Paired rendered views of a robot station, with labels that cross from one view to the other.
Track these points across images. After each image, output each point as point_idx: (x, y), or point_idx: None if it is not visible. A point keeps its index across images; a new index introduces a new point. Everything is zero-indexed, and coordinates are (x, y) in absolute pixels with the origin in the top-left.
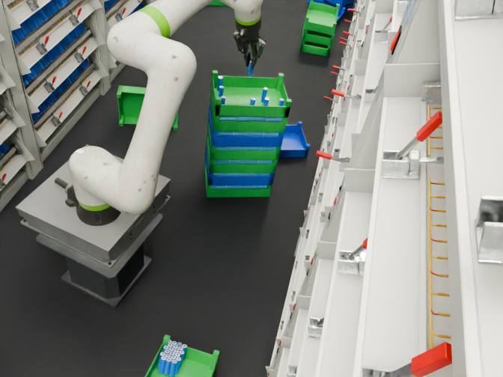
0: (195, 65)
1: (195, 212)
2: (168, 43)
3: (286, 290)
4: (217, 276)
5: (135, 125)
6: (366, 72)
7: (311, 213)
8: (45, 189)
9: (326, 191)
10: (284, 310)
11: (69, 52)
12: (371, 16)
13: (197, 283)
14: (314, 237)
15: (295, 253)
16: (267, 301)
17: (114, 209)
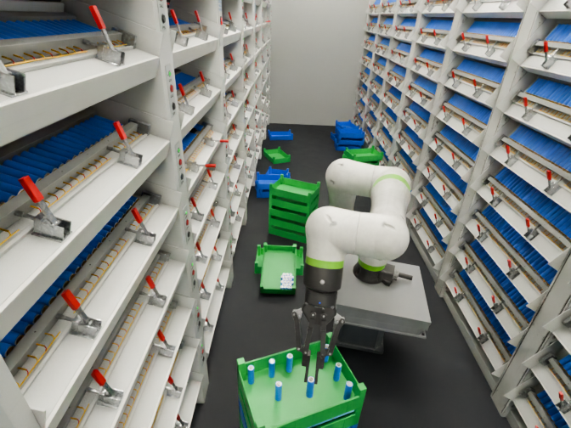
0: (326, 172)
1: None
2: (351, 160)
3: (216, 348)
4: (275, 346)
5: None
6: (205, 104)
7: (203, 318)
8: (415, 279)
9: (211, 200)
10: (221, 299)
11: None
12: (127, 278)
13: (289, 336)
14: (220, 183)
15: (208, 380)
16: (231, 336)
17: (356, 264)
